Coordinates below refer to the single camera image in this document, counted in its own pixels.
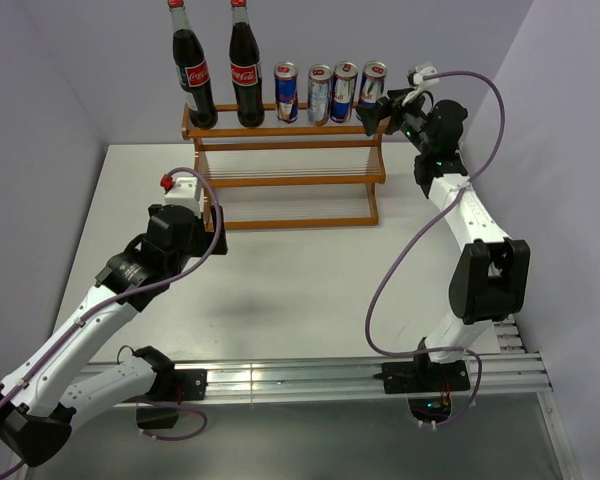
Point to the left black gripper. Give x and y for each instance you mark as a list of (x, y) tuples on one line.
[(206, 238)]

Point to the cola glass bottle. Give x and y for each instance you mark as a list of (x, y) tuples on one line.
[(193, 72), (246, 73)]

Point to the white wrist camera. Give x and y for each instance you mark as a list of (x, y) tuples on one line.
[(421, 79), (182, 191)]

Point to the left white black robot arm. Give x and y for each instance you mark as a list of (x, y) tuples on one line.
[(41, 403)]

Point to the energy drink can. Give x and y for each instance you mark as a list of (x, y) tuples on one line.
[(319, 94), (285, 77), (372, 83), (343, 91)]

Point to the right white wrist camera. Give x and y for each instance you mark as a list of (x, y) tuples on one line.
[(421, 79)]

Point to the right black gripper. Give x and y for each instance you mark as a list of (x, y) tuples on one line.
[(373, 114)]

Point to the orange three-tier wooden shelf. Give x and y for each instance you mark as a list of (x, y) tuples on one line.
[(290, 176)]

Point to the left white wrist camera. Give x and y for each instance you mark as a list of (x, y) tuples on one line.
[(182, 191)]

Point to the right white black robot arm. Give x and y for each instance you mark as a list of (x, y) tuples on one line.
[(489, 281)]

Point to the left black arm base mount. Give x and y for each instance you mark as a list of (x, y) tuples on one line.
[(167, 400)]

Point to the aluminium right side rail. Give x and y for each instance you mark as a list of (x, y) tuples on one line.
[(508, 337)]

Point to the aluminium front rail frame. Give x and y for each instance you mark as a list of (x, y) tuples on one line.
[(350, 379)]

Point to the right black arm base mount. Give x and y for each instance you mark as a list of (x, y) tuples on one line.
[(425, 380)]

